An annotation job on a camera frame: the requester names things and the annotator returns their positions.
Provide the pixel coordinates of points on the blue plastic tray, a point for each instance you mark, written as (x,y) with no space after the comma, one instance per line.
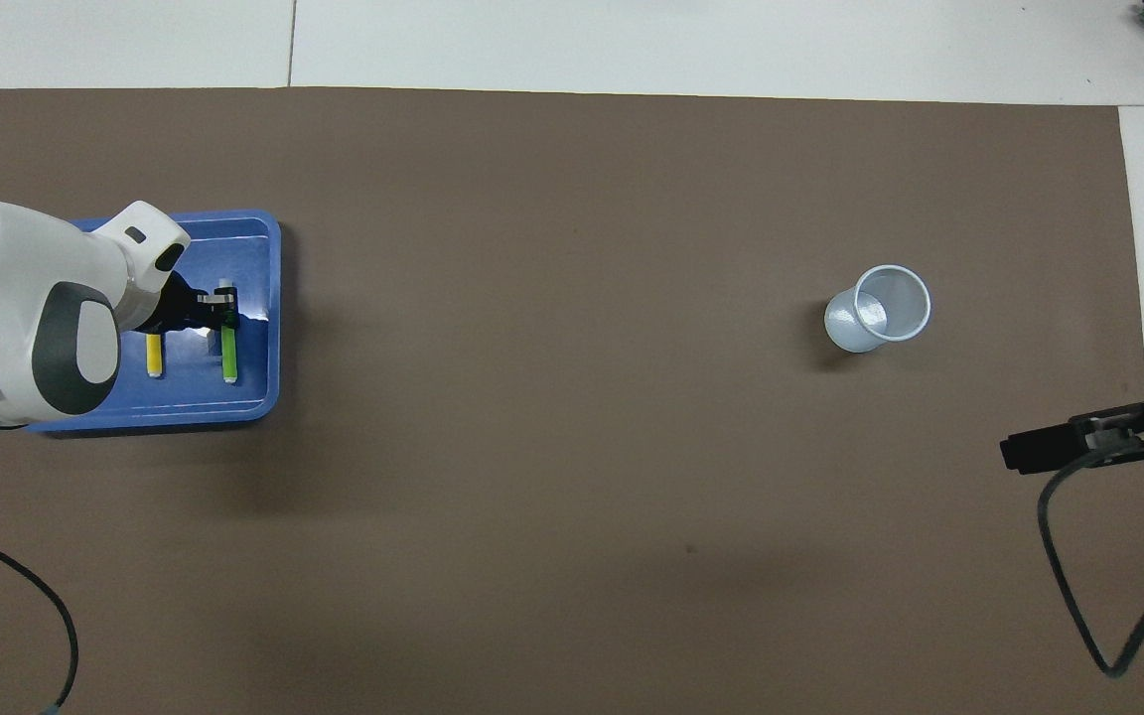
(254,387)

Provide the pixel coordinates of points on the yellow marker pen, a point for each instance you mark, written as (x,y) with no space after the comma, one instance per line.
(154,357)

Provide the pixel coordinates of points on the green test tube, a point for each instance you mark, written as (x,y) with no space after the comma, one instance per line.
(230,357)

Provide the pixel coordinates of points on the brown table mat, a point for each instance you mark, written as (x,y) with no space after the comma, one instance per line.
(572,447)

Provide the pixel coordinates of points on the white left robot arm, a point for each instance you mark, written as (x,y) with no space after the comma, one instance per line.
(26,288)

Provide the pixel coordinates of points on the translucent plastic cup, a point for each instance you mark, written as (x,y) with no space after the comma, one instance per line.
(845,323)

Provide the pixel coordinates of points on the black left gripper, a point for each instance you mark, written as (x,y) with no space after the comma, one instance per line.
(175,310)

